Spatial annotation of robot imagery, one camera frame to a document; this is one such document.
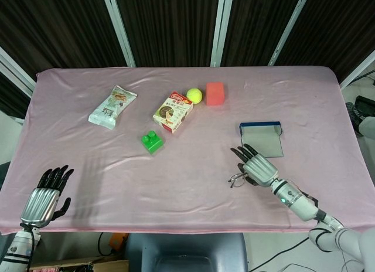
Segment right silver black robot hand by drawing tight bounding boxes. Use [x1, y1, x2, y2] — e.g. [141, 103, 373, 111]
[230, 143, 279, 188]

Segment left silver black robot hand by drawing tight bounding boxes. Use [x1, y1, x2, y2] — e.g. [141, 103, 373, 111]
[20, 165, 74, 227]

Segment blue glasses case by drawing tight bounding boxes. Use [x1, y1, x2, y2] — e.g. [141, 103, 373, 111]
[238, 121, 285, 158]

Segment wire-frame eyeglasses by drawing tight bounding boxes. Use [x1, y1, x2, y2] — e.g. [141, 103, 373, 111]
[228, 172, 250, 190]

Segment cardboard box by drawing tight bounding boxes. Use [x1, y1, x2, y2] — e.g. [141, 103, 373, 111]
[29, 254, 129, 272]

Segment pink tablecloth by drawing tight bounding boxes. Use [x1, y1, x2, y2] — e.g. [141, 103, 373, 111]
[0, 65, 374, 236]

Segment orange object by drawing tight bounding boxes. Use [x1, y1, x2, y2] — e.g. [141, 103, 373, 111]
[108, 233, 128, 251]

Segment red foam cube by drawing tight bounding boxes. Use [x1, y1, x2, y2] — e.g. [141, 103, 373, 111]
[206, 82, 226, 107]

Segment yellow tennis ball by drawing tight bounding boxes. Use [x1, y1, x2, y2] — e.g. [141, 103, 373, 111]
[186, 87, 203, 104]

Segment cookie box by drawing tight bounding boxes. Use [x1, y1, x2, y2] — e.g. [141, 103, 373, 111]
[152, 91, 194, 135]

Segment green toy brick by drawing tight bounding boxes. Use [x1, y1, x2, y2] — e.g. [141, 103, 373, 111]
[141, 131, 164, 155]

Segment grey rounded object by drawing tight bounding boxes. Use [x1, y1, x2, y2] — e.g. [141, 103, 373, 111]
[359, 115, 375, 138]

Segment black equipment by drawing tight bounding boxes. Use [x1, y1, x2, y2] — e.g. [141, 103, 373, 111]
[345, 96, 375, 135]

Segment white snack bag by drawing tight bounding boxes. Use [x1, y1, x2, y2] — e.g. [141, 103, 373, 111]
[88, 84, 138, 131]

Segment white frame post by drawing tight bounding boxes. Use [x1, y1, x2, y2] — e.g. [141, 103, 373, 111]
[0, 46, 36, 97]
[339, 47, 375, 90]
[101, 0, 135, 68]
[210, 0, 234, 68]
[267, 0, 312, 66]

